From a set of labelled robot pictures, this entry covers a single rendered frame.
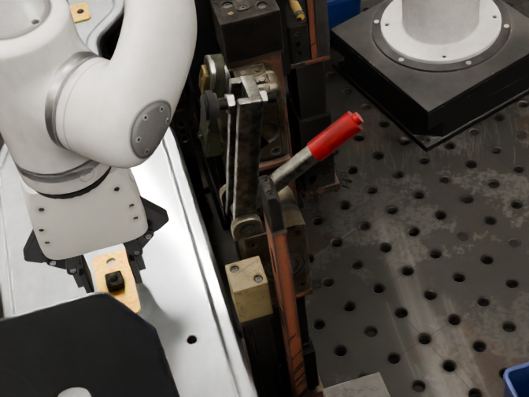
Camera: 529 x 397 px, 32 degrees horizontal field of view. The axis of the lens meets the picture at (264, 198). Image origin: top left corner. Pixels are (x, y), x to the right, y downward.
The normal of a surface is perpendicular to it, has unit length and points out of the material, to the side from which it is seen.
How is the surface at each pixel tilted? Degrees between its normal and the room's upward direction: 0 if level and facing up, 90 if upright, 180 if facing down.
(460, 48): 2
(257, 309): 90
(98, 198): 89
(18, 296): 0
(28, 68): 90
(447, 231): 0
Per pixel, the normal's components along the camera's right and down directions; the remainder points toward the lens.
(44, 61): 0.62, 0.55
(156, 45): 0.55, 0.12
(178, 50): 0.87, 0.18
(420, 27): -0.62, 0.65
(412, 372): -0.10, -0.65
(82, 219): 0.25, 0.73
